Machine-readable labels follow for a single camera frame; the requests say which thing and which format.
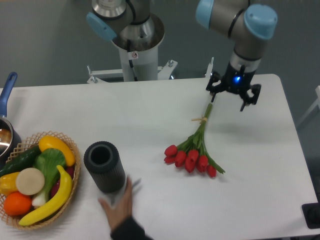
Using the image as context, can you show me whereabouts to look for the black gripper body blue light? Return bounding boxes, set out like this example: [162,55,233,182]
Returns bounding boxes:
[220,62,257,98]

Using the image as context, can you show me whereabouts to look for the person's hand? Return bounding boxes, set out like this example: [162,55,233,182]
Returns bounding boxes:
[98,176,141,232]

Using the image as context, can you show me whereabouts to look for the white furniture part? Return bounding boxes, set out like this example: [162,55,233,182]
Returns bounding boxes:
[296,85,320,129]

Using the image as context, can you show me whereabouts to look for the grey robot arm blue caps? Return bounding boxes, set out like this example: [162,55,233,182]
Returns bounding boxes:
[86,0,278,106]

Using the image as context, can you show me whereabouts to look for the black device at table edge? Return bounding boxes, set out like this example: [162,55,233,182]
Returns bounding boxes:
[301,202,320,229]

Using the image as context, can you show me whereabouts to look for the yellow bell pepper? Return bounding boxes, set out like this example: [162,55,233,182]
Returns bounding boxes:
[0,172,20,196]

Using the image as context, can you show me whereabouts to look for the woven wicker basket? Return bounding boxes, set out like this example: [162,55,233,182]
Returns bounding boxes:
[0,130,81,231]

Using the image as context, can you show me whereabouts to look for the dark red vegetable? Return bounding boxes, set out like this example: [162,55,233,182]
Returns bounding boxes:
[49,165,76,199]

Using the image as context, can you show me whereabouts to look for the dark sleeved forearm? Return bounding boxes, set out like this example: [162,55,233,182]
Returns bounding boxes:
[110,216,153,240]

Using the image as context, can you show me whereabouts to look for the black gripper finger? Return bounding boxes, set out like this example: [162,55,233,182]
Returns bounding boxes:
[239,84,262,112]
[206,71,222,103]

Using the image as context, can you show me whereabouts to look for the red tulip bouquet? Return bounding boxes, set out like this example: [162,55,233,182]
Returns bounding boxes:
[164,96,225,178]

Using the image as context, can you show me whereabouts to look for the beige round disc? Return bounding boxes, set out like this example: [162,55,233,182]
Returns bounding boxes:
[15,167,45,196]

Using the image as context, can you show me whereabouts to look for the orange fruit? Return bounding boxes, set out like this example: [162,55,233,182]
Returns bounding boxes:
[3,191,32,216]

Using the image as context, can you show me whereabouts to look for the green bok choy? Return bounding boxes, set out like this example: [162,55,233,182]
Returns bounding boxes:
[32,148,66,208]

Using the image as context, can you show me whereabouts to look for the dark grey ribbed vase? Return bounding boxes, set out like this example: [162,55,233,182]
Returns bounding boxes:
[83,141,126,194]

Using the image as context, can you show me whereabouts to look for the yellow squash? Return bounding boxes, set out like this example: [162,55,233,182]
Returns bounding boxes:
[38,135,76,167]

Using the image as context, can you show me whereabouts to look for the yellow banana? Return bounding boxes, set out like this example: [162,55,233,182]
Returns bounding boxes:
[18,165,73,227]

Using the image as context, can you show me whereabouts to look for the green cucumber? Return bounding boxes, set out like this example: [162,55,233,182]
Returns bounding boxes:
[0,145,41,177]

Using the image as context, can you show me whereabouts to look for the blue handled saucepan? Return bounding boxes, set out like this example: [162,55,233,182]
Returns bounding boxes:
[0,72,22,169]

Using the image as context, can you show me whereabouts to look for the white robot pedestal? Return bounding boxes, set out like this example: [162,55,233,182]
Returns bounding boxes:
[86,12,178,82]

